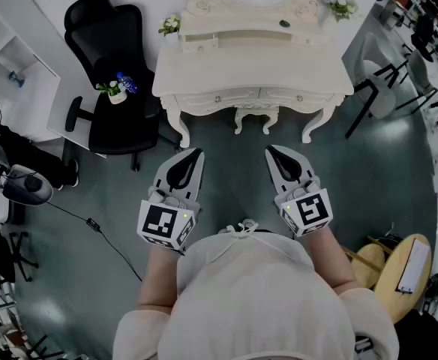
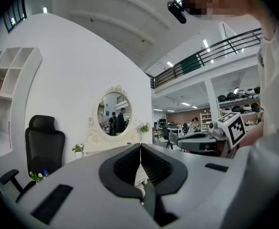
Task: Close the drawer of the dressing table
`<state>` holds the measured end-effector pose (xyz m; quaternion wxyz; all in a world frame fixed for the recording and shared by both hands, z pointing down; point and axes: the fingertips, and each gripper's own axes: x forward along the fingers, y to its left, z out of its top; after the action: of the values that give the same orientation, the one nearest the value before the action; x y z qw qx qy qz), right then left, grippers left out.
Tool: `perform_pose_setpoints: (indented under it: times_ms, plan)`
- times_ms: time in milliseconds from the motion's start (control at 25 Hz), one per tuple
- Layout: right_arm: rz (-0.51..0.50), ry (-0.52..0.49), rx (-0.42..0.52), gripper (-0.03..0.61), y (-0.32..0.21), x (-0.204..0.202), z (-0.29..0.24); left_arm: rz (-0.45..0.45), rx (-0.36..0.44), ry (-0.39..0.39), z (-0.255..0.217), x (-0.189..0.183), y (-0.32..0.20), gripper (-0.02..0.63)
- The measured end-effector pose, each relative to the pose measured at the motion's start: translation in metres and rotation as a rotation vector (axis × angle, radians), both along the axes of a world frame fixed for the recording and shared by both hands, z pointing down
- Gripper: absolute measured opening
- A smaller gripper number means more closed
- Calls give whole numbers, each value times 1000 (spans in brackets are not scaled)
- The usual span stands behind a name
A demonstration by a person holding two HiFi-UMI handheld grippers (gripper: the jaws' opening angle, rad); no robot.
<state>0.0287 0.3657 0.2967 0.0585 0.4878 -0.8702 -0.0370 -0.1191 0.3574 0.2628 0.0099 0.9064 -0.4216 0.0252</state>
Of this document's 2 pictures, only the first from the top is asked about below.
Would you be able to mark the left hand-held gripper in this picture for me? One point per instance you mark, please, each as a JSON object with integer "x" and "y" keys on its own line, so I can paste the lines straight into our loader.
{"x": 159, "y": 221}

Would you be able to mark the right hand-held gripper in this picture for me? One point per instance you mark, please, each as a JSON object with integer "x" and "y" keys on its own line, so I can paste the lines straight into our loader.
{"x": 311, "y": 210}

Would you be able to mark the cream ornate dressing table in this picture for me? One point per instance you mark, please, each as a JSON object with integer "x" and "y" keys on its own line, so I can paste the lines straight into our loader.
{"x": 252, "y": 69}

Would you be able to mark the person's right forearm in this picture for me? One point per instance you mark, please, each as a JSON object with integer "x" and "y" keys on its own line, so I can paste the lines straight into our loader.
{"x": 329, "y": 261}

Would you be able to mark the person's left forearm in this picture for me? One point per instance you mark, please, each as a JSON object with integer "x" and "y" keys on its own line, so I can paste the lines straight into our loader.
{"x": 159, "y": 276}

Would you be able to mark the white carved stool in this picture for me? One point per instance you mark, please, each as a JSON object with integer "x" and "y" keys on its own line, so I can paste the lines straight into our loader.
{"x": 256, "y": 114}

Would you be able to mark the black office chair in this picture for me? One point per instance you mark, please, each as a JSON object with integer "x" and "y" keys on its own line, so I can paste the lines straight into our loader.
{"x": 121, "y": 126}

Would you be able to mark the small potted plant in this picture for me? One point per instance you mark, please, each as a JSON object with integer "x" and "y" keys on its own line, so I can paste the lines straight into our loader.
{"x": 114, "y": 92}

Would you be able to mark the blue water bottle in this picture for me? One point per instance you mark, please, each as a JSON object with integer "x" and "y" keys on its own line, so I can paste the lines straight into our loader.
{"x": 127, "y": 82}

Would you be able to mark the grey chair with black legs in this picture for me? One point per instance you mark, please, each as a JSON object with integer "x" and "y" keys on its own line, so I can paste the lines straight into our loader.
{"x": 419, "y": 77}
{"x": 378, "y": 84}

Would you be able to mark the round wooden stool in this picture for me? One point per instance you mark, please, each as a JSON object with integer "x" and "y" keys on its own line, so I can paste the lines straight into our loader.
{"x": 369, "y": 266}

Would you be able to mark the white table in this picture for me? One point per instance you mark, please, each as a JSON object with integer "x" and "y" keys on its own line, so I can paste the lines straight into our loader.
{"x": 67, "y": 103}

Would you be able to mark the person's white top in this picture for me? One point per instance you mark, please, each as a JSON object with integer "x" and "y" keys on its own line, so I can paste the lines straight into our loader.
{"x": 249, "y": 306}

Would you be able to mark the small green round object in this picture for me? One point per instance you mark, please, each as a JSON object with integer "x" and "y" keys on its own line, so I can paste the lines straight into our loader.
{"x": 284, "y": 23}

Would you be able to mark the white flowers in pot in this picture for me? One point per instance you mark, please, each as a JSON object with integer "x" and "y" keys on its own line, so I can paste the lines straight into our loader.
{"x": 170, "y": 24}

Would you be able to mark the round wooden table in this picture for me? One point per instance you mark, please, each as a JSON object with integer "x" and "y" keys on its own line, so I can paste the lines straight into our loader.
{"x": 389, "y": 287}

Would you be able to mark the grey rounded device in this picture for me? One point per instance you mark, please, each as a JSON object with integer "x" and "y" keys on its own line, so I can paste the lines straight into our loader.
{"x": 27, "y": 186}

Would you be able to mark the clipboard with paper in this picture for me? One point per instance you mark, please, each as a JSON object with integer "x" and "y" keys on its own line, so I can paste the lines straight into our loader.
{"x": 414, "y": 266}

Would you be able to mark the pale flower bouquet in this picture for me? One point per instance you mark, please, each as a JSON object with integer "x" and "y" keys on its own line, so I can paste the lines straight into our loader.
{"x": 341, "y": 4}

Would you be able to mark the small blue object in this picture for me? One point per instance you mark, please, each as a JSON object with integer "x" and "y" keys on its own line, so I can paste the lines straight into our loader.
{"x": 16, "y": 79}

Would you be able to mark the white shelf unit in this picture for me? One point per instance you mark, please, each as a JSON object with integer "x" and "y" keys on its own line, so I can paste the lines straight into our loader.
{"x": 12, "y": 69}

